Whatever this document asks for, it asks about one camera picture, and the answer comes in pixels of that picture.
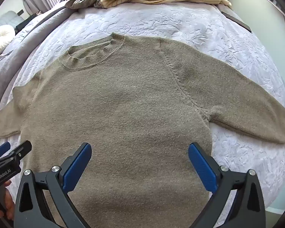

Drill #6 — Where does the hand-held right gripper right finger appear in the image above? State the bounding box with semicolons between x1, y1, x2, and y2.
188;142;266;228

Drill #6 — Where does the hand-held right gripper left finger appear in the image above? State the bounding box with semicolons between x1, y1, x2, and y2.
13;142;92;228

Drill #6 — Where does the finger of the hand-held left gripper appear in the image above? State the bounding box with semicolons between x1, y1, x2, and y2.
0;141;32;169
0;142;11;160

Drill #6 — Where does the olive knitted sweater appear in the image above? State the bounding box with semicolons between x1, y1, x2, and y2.
0;33;285;228

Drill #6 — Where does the person's left hand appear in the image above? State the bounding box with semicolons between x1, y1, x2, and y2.
0;180;15;221

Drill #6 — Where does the white round cushion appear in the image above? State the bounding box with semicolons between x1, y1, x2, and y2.
0;25;16;55

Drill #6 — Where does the dark object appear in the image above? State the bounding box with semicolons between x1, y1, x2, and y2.
15;14;38;32

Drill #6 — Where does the grey sofa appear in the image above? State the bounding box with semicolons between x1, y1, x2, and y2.
0;11;23;36

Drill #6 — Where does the white embossed blanket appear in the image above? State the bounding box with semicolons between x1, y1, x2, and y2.
13;1;285;216

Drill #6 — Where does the black flat device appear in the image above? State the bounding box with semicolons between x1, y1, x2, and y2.
220;11;252;33

